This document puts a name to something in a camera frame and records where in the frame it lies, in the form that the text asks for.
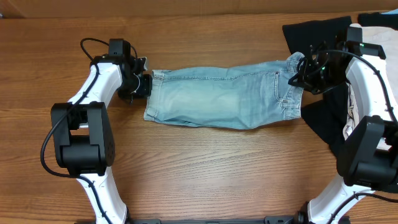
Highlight light blue denim shorts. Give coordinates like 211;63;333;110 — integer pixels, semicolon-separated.
144;52;304;129

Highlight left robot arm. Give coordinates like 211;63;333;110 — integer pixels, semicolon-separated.
40;39;152;223

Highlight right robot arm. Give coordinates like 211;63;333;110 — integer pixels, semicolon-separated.
289;27;397;223

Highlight black t-shirt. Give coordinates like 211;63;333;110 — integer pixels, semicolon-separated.
282;16;397;157

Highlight beige cloth garment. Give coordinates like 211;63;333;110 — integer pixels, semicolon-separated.
343;24;397;139

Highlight light blue cloth corner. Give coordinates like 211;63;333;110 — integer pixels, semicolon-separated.
382;9;398;15

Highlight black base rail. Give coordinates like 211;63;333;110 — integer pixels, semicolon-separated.
126;216;310;224

